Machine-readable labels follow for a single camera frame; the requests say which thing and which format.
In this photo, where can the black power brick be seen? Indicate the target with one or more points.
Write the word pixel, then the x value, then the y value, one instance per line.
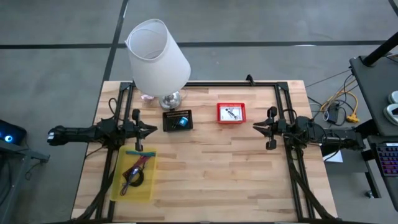
pixel 333 113

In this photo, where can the teal marker pen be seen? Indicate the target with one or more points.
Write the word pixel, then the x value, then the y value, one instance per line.
pixel 140 153

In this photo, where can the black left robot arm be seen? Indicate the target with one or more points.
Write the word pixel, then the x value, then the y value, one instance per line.
pixel 81 134

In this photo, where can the small black adapter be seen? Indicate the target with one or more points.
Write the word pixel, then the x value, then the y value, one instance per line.
pixel 176 123

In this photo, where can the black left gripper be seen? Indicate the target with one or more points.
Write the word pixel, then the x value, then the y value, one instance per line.
pixel 132 130

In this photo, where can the red plastic bin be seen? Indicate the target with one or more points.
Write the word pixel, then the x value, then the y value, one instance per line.
pixel 231 104

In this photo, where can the white shade silver table lamp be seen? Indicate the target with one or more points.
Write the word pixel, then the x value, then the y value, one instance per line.
pixel 158 62

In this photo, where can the white paper sheet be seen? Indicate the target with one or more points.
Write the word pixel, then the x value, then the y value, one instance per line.
pixel 335 158

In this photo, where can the small pink white item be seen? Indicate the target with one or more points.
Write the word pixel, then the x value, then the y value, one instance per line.
pixel 147 97

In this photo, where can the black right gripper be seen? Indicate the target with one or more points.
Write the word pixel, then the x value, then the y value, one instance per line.
pixel 278 129

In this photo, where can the black slanted pole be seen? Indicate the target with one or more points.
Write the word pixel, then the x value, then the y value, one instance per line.
pixel 381 49

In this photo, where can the grey metal stand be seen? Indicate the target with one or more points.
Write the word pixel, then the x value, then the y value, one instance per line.
pixel 18 155

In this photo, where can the black side desk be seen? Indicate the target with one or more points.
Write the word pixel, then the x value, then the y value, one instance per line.
pixel 376 93

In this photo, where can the black computer blue light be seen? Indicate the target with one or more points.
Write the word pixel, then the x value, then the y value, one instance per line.
pixel 11 132

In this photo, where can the black frame clamp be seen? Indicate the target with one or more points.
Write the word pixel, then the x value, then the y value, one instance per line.
pixel 250 80

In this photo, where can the black plastic bin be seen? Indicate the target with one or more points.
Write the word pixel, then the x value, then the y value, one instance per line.
pixel 168 123

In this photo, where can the yellow plastic bin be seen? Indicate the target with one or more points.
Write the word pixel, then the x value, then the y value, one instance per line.
pixel 146 186

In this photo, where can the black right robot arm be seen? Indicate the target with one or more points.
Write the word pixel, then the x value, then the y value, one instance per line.
pixel 326 135

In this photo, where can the backlit computer keyboard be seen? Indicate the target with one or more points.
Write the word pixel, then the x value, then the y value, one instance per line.
pixel 388 160

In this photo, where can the white foot pedal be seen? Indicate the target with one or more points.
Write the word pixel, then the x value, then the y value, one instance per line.
pixel 391 114
pixel 394 97

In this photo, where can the black metal table frame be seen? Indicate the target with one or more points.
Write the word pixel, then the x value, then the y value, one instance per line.
pixel 233 84

